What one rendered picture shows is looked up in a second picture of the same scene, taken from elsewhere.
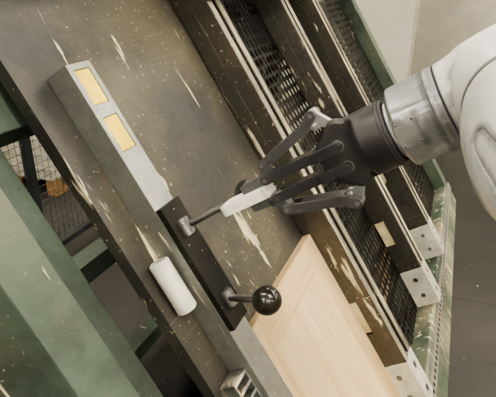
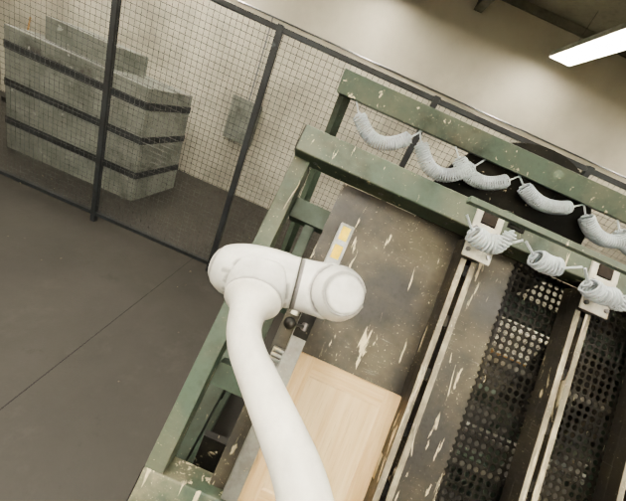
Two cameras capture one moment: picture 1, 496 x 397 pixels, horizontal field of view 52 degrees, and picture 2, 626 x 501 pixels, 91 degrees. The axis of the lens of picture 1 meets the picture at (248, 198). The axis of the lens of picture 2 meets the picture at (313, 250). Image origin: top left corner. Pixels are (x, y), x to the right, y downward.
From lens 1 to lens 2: 0.78 m
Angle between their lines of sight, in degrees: 62
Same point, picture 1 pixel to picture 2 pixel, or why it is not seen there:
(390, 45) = not seen: outside the picture
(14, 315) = not seen: hidden behind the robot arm
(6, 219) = (271, 232)
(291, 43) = (557, 343)
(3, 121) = (319, 225)
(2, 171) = (306, 235)
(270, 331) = (314, 369)
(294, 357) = (312, 393)
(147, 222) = not seen: hidden behind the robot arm
